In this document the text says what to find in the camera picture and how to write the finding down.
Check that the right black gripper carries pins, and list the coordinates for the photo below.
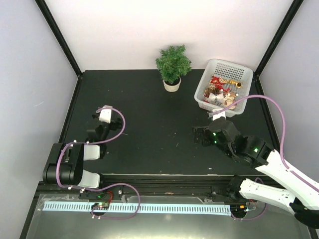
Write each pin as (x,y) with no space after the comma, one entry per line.
(205,140)

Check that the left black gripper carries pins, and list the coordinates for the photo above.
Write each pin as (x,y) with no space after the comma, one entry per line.
(114,125)

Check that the white plastic basket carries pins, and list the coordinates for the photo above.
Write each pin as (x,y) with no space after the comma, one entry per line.
(228,71)

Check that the small green christmas tree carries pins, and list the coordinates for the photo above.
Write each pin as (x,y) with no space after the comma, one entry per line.
(172,64)

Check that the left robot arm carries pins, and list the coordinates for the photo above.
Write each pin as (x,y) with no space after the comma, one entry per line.
(68,169)

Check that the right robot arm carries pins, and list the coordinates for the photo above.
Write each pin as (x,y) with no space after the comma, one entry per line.
(297,194)

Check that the silver bow ornament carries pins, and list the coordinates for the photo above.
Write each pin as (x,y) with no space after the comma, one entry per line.
(213,97)

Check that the snowman figurine ornament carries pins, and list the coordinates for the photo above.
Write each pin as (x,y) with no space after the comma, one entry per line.
(227,99)

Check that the pine cone ornament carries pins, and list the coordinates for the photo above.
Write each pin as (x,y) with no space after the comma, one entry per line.
(210,89)

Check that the red star ornament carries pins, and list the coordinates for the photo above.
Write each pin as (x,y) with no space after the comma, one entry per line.
(219,83)

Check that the gold bell ornament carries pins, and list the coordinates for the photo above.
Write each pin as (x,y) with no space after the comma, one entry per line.
(237,84)

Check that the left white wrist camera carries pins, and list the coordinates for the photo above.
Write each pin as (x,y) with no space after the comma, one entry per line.
(105,114)

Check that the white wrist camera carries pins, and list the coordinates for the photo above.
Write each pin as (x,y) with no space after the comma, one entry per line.
(105,114)
(216,114)

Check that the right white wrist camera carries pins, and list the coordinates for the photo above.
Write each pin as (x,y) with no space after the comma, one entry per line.
(216,114)

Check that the white slotted cable duct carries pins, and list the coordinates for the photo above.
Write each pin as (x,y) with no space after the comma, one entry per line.
(145,208)

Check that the black frame post left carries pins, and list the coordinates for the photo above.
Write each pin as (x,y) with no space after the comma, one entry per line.
(42,5)

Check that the black frame post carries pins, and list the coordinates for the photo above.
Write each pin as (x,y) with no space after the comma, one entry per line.
(42,5)
(285,23)

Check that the black frame post right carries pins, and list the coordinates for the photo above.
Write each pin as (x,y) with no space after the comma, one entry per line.
(285,23)

